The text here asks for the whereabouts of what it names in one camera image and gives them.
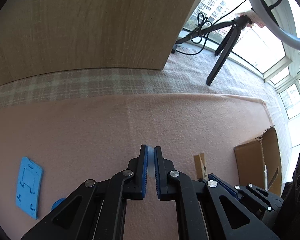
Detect translucent white cap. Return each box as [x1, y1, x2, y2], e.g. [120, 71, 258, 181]
[147, 146, 156, 179]

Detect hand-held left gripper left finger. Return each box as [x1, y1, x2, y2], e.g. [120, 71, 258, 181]
[21, 144, 148, 240]

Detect wooden clothespin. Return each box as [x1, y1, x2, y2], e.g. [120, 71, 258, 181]
[193, 152, 210, 180]

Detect blue phone stand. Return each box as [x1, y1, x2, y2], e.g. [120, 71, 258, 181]
[16, 157, 44, 220]

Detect black tripod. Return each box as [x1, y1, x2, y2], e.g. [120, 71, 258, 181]
[176, 12, 253, 87]

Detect cardboard box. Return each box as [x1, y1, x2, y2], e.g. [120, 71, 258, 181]
[234, 127, 282, 195]

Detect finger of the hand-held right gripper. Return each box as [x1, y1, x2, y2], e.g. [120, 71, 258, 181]
[208, 173, 283, 218]

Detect apartment buildings outside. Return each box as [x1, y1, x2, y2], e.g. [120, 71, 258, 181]
[187, 0, 233, 38]

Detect large light wooden board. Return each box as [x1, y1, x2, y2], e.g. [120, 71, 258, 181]
[0, 0, 215, 89]

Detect plaid blanket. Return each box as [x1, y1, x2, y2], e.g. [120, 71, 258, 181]
[0, 45, 290, 135]

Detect black ring light cable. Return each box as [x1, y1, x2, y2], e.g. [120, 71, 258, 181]
[171, 0, 249, 55]

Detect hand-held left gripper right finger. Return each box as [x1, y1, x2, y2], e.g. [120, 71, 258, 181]
[154, 146, 280, 240]

